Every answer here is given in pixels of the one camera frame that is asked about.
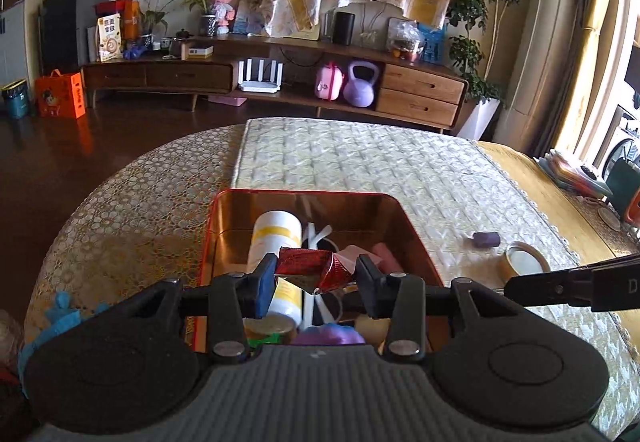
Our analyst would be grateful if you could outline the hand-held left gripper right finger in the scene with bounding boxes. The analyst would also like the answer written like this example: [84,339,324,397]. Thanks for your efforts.
[355,255,522,364]

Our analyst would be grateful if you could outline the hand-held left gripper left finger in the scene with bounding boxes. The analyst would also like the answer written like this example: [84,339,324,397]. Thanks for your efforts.
[112,253,278,364]

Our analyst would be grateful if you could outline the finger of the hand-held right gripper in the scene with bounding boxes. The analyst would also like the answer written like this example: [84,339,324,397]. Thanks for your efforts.
[503,266,594,309]

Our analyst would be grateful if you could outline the round white compact case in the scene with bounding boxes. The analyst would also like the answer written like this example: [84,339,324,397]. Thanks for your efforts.
[499,241,552,291]

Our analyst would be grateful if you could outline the red foil wrapper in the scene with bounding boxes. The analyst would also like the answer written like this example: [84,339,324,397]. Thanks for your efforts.
[277,247,356,296]

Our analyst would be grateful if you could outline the purple fist figurine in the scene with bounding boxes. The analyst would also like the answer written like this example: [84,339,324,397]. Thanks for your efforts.
[292,324,367,346]

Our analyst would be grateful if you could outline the red metal tin box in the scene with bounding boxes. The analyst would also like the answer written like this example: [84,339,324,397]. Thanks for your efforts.
[192,189,447,357]

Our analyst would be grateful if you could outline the white sunglasses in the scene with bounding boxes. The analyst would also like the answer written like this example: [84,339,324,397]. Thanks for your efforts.
[299,222,352,324]

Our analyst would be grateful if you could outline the pink lip balm tube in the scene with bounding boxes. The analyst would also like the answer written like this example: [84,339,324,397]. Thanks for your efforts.
[370,242,407,276]

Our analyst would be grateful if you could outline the white and yellow bottle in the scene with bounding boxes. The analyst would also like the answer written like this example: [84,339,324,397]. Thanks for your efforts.
[247,210,305,329]

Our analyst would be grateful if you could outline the stack of books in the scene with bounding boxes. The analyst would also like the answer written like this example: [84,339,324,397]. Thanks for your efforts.
[537,149,614,199]

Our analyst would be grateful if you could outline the quilted pale table mat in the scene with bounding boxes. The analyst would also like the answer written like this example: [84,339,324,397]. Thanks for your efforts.
[229,117,640,439]

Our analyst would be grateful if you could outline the lace patterned tablecloth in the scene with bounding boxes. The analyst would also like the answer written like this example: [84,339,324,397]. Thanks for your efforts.
[24,124,249,329]

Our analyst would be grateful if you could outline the purple kettlebell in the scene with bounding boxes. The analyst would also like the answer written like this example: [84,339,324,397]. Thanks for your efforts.
[342,60,377,107]

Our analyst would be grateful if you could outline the wooden media cabinet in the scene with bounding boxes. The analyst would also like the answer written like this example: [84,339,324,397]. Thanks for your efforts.
[79,34,469,134]

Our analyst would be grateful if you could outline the blue rubber glove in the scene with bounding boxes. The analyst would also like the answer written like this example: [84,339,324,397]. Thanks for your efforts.
[17,291,112,375]

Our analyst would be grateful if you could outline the white router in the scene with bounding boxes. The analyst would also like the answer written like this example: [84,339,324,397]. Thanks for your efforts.
[237,59,285,94]

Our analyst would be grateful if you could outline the small yellow box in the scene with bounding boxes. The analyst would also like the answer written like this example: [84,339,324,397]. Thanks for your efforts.
[180,44,215,62]

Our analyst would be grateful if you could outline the clear plastic snack bag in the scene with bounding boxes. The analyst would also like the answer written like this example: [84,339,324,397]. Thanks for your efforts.
[387,17,421,62]

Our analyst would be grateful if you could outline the blue gift bag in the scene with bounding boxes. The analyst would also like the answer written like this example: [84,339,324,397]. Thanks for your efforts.
[417,22,446,64]

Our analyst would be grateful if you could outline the yellow curtain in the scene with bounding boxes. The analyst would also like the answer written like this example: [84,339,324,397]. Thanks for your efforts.
[554,0,640,159]

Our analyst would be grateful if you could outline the black speaker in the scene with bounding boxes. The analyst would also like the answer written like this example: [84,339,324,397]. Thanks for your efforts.
[331,11,356,46]

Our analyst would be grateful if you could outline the white standing air conditioner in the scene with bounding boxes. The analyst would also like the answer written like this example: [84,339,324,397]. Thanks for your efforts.
[492,0,589,156]

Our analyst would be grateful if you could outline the tall potted tree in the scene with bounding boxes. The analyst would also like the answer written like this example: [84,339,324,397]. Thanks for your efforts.
[446,0,532,141]

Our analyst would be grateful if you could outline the orange gift box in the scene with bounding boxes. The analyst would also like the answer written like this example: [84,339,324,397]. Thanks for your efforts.
[34,69,87,120]

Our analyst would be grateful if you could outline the pink plush doll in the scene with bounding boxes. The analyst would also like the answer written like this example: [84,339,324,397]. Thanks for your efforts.
[209,0,242,34]

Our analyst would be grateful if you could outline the small potted plant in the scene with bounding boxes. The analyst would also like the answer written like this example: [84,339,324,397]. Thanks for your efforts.
[179,0,222,38]

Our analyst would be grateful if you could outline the orange paper bag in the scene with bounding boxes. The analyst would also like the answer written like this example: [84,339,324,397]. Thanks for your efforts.
[122,0,142,44]

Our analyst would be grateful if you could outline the teal bag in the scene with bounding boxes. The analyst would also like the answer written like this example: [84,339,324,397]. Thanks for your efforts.
[1,78,30,120]

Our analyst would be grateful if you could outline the black cabinet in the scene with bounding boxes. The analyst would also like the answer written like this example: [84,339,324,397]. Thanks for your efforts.
[39,0,110,74]

